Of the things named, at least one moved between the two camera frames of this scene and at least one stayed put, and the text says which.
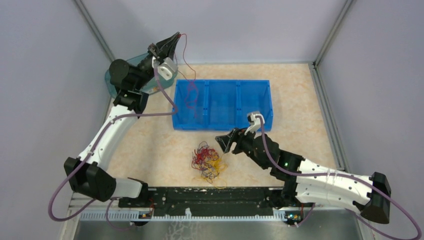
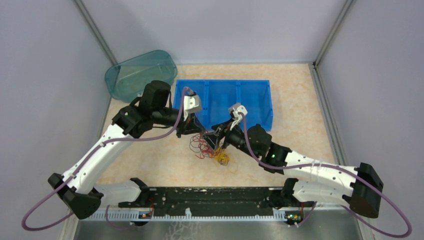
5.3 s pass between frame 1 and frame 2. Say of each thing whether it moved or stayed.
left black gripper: moved
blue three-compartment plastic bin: stayed
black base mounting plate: stayed
